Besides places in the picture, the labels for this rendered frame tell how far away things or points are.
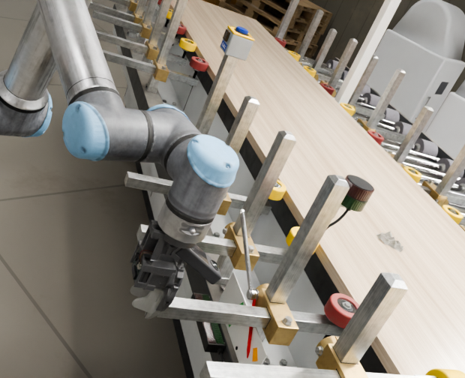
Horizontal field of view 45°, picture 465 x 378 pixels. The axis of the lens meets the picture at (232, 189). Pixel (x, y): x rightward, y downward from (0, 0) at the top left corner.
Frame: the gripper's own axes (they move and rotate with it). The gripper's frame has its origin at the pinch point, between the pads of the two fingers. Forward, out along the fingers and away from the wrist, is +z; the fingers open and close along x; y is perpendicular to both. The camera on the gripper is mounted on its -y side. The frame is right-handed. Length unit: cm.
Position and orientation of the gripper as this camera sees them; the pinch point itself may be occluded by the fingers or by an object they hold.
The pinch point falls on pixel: (152, 313)
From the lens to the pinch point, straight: 112.0
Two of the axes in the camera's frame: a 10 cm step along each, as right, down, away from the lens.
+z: -4.0, 8.1, 4.2
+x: 2.5, 5.4, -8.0
